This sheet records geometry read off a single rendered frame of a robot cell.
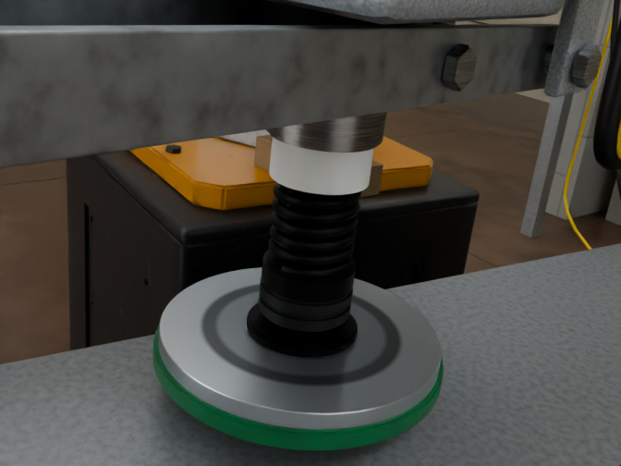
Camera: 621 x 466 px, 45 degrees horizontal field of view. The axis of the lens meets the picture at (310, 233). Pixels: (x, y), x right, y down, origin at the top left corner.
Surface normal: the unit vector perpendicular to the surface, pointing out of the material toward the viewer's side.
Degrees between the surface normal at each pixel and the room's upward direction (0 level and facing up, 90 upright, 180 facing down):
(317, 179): 90
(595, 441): 0
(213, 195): 90
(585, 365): 0
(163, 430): 0
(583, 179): 90
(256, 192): 90
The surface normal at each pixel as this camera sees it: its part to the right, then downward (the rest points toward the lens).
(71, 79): 0.75, 0.33
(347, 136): 0.35, 0.40
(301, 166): -0.41, 0.31
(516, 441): 0.11, -0.92
